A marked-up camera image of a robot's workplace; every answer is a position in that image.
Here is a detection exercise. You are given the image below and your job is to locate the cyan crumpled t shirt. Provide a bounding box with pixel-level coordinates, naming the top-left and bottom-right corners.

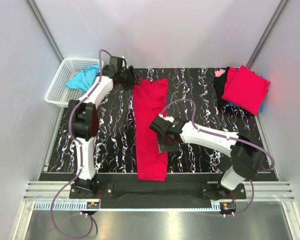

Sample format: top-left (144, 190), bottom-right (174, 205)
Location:
top-left (65, 65), bottom-right (101, 92)

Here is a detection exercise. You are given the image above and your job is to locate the aluminium frame rail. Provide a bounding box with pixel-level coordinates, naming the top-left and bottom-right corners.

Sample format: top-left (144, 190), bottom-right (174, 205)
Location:
top-left (24, 181), bottom-right (295, 202)

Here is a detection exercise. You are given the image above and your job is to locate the purple cable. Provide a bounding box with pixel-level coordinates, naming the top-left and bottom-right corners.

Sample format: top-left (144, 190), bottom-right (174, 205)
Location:
top-left (51, 49), bottom-right (113, 238)
top-left (159, 98), bottom-right (276, 217)

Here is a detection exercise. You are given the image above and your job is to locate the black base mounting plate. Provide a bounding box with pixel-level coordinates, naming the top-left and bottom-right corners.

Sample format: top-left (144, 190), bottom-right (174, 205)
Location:
top-left (69, 173), bottom-right (247, 211)

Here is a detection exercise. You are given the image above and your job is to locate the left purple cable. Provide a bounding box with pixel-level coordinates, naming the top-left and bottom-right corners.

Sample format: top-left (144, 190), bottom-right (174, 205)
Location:
top-left (51, 49), bottom-right (113, 238)

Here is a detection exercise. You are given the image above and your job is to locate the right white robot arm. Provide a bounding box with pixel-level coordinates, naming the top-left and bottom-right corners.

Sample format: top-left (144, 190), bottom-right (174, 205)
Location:
top-left (149, 115), bottom-right (266, 201)

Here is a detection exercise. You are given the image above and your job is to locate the aluminium corner post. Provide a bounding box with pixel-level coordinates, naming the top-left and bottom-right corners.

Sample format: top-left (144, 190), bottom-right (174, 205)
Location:
top-left (25, 0), bottom-right (64, 63)
top-left (245, 0), bottom-right (290, 69)

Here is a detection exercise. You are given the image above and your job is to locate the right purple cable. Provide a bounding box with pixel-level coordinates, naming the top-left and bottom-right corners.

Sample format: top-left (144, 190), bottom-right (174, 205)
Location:
top-left (159, 98), bottom-right (276, 217)

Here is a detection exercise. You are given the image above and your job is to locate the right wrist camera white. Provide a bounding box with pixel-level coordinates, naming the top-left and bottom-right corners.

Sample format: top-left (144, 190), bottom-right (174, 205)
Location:
top-left (159, 114), bottom-right (175, 123)

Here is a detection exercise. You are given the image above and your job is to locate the white plastic laundry basket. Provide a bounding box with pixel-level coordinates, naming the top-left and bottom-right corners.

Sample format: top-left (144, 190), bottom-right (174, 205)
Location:
top-left (44, 57), bottom-right (104, 108)

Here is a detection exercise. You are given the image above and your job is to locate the right aluminium corner post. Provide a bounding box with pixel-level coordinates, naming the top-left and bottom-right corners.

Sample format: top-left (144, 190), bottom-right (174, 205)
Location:
top-left (245, 0), bottom-right (290, 69)

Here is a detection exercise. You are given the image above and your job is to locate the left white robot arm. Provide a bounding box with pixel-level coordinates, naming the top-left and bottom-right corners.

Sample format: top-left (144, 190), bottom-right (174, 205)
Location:
top-left (68, 56), bottom-right (142, 198)

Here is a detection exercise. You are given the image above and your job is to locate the folded red t shirt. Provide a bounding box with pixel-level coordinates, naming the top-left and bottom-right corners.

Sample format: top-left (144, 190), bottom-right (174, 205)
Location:
top-left (221, 64), bottom-right (271, 116)

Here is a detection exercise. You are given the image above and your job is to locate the folded black t shirt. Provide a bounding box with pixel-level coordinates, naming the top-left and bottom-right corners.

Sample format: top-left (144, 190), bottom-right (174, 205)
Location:
top-left (213, 67), bottom-right (230, 108)

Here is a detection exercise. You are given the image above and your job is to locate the folded pink t shirt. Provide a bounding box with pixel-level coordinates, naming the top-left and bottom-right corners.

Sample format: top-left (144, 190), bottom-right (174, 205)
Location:
top-left (214, 70), bottom-right (226, 77)

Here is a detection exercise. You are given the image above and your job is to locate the left aluminium corner post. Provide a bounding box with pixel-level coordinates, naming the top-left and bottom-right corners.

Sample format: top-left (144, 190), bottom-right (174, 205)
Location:
top-left (25, 0), bottom-right (64, 63)

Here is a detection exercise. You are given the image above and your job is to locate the red polo shirt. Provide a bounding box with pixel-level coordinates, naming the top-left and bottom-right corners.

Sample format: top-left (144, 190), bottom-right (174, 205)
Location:
top-left (133, 79), bottom-right (169, 182)

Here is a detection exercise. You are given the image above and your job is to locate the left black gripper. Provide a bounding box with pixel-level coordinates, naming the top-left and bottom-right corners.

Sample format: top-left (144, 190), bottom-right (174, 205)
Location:
top-left (117, 65), bottom-right (142, 91)

